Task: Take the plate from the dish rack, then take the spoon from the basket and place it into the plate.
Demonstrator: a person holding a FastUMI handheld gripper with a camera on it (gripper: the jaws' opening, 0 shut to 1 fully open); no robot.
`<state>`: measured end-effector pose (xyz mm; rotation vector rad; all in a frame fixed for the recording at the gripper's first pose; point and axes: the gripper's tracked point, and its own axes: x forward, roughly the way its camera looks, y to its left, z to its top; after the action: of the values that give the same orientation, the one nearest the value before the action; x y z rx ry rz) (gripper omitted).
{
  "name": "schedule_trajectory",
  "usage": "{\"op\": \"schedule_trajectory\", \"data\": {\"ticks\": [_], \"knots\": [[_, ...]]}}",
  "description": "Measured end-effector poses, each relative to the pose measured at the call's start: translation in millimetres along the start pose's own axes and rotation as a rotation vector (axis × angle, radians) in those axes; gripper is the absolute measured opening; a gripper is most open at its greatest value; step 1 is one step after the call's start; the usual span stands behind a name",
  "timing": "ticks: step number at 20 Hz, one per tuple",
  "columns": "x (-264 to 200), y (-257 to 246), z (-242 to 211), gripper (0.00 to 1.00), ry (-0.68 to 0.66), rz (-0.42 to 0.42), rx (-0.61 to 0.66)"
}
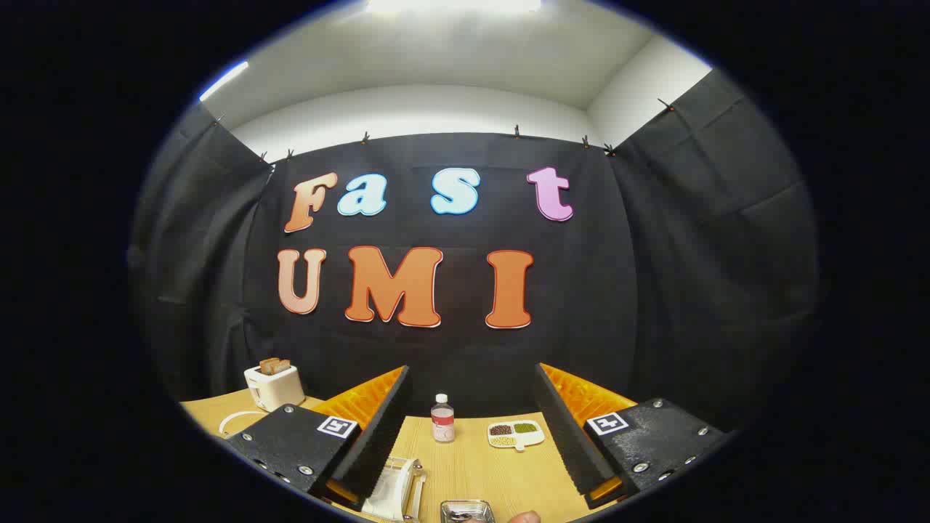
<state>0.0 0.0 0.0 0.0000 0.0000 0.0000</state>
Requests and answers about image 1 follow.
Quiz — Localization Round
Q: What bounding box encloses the black backdrop cloth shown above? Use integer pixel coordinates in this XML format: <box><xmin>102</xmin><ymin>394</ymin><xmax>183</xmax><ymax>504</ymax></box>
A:
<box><xmin>129</xmin><ymin>69</ymin><xmax>822</xmax><ymax>437</ymax></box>

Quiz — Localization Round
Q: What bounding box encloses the clear bottle with red label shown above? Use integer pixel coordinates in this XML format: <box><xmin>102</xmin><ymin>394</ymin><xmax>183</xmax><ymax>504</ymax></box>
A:
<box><xmin>431</xmin><ymin>394</ymin><xmax>456</xmax><ymax>444</ymax></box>

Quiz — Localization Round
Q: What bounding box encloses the white divided dish with beans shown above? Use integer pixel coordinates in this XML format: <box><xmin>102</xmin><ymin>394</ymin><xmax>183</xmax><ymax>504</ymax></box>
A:
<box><xmin>487</xmin><ymin>421</ymin><xmax>546</xmax><ymax>452</ymax></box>

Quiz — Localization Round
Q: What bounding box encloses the white toaster cable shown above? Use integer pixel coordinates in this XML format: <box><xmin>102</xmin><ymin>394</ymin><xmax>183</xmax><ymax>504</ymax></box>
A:
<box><xmin>218</xmin><ymin>410</ymin><xmax>270</xmax><ymax>437</ymax></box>

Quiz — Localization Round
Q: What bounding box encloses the metal wire basket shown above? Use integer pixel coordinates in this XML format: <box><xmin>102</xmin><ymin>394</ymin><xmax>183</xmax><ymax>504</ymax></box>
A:
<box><xmin>440</xmin><ymin>499</ymin><xmax>496</xmax><ymax>523</ymax></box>

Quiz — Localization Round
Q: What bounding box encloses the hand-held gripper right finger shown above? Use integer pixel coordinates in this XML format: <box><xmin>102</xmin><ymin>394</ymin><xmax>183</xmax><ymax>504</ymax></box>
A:
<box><xmin>534</xmin><ymin>362</ymin><xmax>731</xmax><ymax>510</ymax></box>

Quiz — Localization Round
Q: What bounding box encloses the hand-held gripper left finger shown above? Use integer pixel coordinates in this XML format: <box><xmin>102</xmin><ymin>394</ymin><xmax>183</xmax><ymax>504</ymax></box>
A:
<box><xmin>218</xmin><ymin>365</ymin><xmax>412</xmax><ymax>509</ymax></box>

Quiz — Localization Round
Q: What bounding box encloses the white toaster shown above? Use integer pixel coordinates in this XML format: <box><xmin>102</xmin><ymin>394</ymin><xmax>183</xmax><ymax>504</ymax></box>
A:
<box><xmin>243</xmin><ymin>363</ymin><xmax>307</xmax><ymax>413</ymax></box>

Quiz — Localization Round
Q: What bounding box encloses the row of backdrop clips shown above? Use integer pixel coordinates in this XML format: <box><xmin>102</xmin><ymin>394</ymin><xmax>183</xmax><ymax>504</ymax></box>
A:
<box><xmin>211</xmin><ymin>98</ymin><xmax>676</xmax><ymax>164</ymax></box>

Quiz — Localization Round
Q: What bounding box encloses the white wire dish rack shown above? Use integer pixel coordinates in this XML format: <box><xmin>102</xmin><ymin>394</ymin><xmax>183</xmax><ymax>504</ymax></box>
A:
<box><xmin>361</xmin><ymin>456</ymin><xmax>427</xmax><ymax>522</ymax></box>

